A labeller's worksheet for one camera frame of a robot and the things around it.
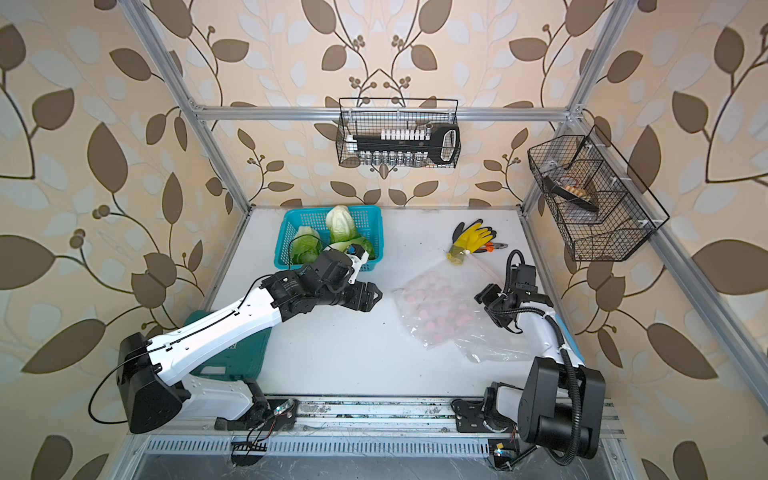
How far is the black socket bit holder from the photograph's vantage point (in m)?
0.82

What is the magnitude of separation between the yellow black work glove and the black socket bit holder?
1.05 ft

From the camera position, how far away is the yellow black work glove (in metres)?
1.06
